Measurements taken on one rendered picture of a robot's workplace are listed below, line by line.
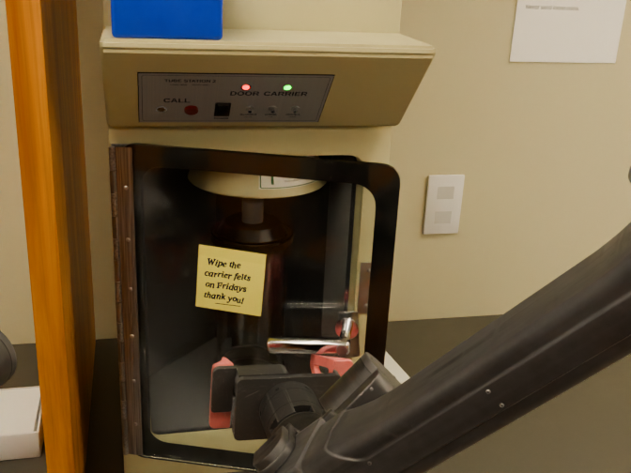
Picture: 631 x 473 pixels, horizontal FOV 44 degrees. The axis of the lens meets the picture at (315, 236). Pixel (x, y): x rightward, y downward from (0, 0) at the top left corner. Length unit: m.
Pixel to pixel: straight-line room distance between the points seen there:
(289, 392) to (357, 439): 0.19
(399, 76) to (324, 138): 0.14
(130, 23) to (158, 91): 0.08
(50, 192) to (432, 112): 0.79
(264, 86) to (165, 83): 0.10
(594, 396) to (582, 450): 0.16
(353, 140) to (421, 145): 0.51
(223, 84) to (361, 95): 0.15
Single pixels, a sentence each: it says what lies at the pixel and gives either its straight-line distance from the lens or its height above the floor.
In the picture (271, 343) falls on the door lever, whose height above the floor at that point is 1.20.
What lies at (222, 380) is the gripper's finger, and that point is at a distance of 0.75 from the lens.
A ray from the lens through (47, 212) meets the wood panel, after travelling 0.80.
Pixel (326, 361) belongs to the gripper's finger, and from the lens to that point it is 0.80.
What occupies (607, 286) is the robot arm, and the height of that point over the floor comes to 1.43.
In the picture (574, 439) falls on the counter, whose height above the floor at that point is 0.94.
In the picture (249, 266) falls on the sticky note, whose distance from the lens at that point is 0.86.
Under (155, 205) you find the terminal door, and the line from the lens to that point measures 0.86.
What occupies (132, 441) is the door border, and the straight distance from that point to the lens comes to 1.01.
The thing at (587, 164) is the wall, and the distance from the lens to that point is 1.57.
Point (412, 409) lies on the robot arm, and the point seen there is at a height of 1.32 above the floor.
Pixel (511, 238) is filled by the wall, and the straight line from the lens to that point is 1.54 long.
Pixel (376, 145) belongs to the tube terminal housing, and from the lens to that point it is 0.91.
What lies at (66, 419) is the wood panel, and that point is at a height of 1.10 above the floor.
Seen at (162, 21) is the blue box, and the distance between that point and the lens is 0.74.
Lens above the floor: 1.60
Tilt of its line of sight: 21 degrees down
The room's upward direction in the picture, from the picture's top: 3 degrees clockwise
